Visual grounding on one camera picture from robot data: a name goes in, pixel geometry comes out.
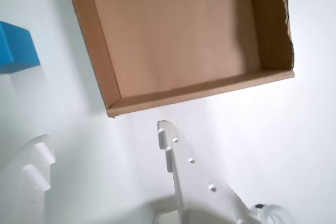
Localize blue cube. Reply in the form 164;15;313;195
0;21;41;74

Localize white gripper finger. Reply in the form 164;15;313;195
156;120;260;224
0;134;56;224

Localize brown cardboard box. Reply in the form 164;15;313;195
64;0;296;119

